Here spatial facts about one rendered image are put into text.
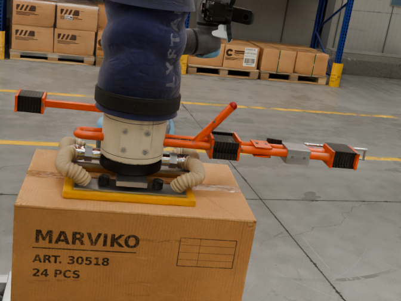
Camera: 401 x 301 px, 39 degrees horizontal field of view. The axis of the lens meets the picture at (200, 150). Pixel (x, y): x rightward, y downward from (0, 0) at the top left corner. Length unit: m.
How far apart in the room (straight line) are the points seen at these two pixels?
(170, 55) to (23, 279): 0.67
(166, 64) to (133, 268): 0.52
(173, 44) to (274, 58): 8.12
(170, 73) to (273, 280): 2.21
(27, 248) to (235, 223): 0.52
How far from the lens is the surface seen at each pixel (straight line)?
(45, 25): 8.63
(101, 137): 1.51
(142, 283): 1.51
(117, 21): 1.40
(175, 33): 1.41
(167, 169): 1.57
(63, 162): 1.46
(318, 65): 9.85
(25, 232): 1.44
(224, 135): 1.61
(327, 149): 1.67
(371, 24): 11.68
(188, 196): 1.49
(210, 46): 2.00
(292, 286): 3.43
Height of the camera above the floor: 1.72
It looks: 18 degrees down
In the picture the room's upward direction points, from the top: 8 degrees clockwise
